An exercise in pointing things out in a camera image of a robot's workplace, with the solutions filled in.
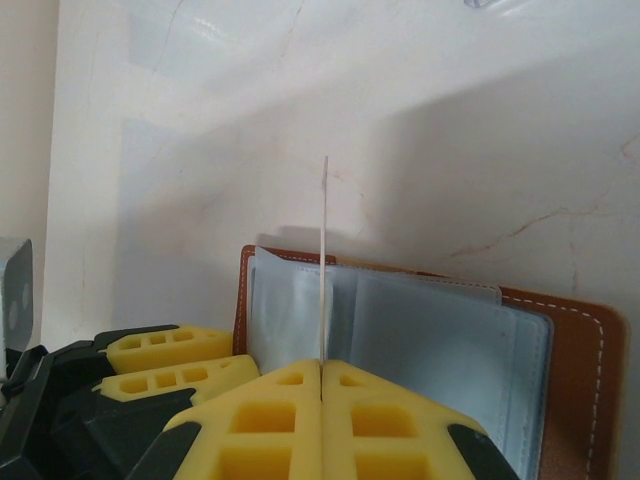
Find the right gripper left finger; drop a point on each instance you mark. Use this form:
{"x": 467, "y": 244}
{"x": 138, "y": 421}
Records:
{"x": 300, "y": 440}

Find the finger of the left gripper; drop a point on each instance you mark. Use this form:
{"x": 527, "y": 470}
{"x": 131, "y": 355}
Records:
{"x": 200, "y": 345}
{"x": 220, "y": 377}

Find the gold credit card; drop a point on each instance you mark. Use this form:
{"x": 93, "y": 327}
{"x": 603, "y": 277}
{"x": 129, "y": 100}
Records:
{"x": 325, "y": 280}

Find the brown leather card holder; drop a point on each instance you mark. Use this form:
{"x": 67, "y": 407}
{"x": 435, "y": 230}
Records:
{"x": 575, "y": 350}

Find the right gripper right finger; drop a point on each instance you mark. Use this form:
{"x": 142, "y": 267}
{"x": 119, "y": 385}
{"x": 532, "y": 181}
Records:
{"x": 340, "y": 440}

